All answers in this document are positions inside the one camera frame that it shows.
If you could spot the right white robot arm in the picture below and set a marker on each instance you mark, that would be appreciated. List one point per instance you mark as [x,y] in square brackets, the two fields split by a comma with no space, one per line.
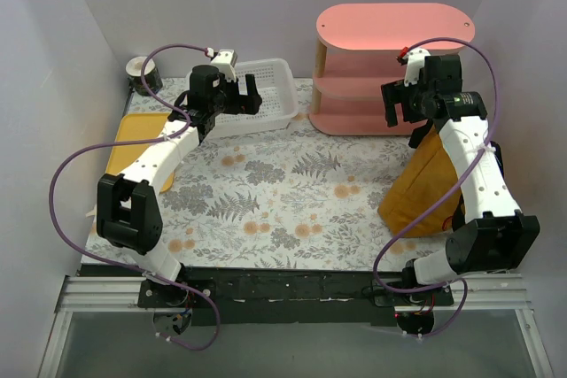
[495,234]

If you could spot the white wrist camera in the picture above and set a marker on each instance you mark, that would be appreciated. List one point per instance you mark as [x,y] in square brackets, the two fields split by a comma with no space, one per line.
[225,60]
[413,60]

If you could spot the pink three-tier shelf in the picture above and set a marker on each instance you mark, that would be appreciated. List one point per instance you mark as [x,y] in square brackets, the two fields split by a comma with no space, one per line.
[356,51]

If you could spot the yellow plastic tray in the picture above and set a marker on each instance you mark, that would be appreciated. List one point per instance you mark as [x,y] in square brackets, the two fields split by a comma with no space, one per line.
[134,127]

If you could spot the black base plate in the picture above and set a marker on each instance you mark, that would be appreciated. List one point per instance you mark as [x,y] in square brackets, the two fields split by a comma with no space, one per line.
[276,296]

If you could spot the aluminium rail frame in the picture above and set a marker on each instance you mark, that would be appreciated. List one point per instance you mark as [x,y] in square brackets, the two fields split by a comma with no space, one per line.
[120,294]

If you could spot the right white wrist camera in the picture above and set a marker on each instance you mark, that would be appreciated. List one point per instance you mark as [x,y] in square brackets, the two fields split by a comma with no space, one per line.
[413,60]

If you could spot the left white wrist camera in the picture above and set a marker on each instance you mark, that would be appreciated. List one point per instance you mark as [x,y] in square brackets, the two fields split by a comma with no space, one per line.
[225,60]

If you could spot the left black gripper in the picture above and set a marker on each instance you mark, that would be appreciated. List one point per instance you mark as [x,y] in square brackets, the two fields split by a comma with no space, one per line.
[242,97]

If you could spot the floral table mat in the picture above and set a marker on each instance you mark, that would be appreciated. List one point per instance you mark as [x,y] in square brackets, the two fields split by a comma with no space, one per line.
[289,198]

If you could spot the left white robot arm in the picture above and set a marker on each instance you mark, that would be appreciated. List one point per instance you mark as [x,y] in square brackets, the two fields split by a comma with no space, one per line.
[128,215]

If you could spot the yellow canvas tote bag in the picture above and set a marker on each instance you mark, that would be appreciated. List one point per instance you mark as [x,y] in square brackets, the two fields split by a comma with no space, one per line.
[428,176]

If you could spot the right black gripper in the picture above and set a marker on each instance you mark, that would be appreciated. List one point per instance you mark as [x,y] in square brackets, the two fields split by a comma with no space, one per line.
[400,97]

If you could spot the white plastic basket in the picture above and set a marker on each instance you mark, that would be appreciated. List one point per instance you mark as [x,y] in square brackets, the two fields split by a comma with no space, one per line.
[276,87]

